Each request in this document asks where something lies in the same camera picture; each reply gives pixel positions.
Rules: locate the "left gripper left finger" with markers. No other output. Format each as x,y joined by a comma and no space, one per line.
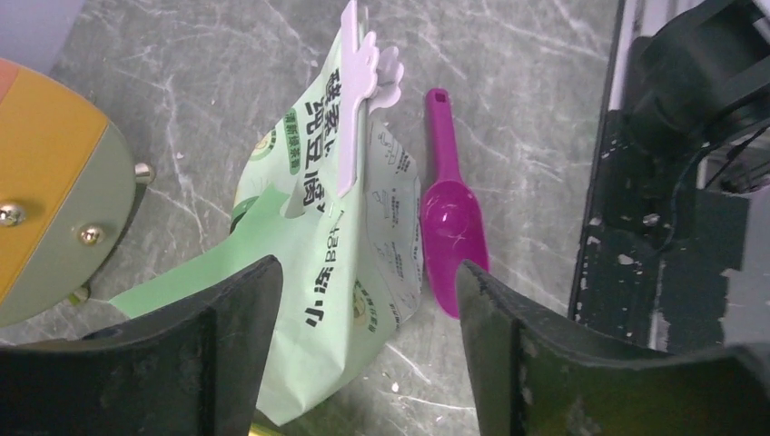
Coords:
193,367

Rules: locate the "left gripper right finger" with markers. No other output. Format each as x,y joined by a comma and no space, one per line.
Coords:
534,372

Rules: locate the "magenta plastic scoop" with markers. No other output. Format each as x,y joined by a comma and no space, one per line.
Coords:
451,219

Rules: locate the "green cat litter bag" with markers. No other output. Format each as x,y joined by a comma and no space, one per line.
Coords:
352,265

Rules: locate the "yellow litter box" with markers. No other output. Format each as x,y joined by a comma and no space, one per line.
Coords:
258,430

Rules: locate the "round cream drawer cabinet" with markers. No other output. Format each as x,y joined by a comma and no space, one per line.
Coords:
69,187

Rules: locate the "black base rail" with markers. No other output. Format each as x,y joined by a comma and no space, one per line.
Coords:
674,251

